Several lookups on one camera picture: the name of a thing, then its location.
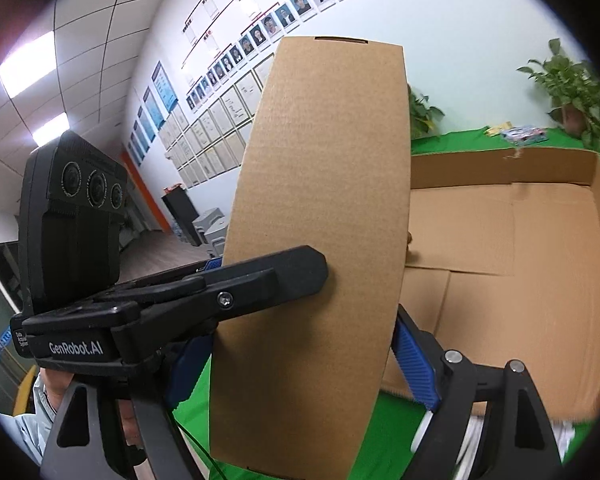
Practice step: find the row of portrait photos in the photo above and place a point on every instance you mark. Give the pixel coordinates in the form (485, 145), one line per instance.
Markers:
(280, 17)

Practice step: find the wall of framed certificates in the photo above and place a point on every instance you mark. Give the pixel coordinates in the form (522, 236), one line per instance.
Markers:
(220, 120)

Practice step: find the grey office machine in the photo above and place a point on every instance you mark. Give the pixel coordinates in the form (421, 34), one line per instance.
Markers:
(211, 232)

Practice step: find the small potted green plant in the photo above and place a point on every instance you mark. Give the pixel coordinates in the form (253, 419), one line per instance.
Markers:
(422, 115)

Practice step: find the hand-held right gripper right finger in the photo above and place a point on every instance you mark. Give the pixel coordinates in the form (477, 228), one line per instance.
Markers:
(420, 360)

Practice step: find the blue wall poster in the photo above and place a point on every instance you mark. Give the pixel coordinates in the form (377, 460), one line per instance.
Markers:
(137, 149)
(146, 127)
(152, 110)
(165, 85)

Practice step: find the large cardboard box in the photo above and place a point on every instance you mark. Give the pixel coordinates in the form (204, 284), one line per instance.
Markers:
(520, 280)

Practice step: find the cardboard carton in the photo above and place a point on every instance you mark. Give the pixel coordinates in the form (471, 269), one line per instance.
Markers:
(320, 170)

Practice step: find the white wall chart sheets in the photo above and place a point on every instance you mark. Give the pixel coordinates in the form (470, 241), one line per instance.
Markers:
(212, 7)

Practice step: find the black cabinet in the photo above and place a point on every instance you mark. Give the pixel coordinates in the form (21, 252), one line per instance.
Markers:
(180, 217)

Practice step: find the person's left hand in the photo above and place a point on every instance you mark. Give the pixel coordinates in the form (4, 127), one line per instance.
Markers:
(132, 430)

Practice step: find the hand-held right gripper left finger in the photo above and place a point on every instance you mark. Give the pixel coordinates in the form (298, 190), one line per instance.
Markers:
(192, 365)

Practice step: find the yellow snack packet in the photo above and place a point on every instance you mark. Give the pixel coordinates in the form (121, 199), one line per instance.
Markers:
(495, 130)

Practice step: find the colourful printed packet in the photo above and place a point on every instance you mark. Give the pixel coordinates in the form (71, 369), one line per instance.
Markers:
(525, 135)

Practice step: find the ceiling light panel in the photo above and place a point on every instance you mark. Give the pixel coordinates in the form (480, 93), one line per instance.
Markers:
(27, 60)
(50, 130)

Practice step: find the large potted green plant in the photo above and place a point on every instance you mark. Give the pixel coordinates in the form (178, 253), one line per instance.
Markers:
(575, 95)

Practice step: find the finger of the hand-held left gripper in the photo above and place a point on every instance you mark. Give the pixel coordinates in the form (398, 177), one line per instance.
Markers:
(214, 262)
(275, 275)

